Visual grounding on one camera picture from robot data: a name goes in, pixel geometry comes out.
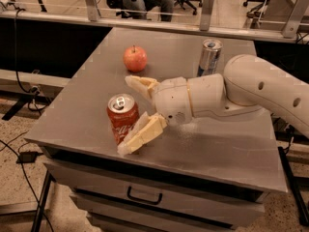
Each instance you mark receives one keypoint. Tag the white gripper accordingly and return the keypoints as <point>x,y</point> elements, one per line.
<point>172,101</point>

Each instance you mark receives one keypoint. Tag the red coke can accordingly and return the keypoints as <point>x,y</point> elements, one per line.
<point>123,113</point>

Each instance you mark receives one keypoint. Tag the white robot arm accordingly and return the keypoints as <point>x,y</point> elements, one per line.
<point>247,85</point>

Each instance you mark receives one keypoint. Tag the silver blue energy drink can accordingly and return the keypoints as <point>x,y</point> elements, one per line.
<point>209,56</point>

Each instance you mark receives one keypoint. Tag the red apple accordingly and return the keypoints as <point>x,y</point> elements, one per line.
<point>135,58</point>

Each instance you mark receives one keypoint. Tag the grey drawer cabinet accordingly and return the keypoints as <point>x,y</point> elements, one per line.
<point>214,176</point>

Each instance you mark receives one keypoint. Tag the seated person in jeans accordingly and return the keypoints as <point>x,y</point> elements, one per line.
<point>139,8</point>

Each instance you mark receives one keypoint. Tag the black power adapter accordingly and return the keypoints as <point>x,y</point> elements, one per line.
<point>27,157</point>

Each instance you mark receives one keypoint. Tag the black office chair right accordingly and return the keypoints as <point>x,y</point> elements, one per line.
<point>257,10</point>

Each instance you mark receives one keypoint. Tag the black drawer handle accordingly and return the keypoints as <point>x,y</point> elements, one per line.
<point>143,197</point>

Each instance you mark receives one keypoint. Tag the metal railing post left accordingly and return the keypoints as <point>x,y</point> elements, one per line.
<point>92,10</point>

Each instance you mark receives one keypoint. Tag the metal railing post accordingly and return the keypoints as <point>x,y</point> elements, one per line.
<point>92,10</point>
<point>205,17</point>

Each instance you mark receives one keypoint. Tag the metal railing post middle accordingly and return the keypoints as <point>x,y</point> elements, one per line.
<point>205,17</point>

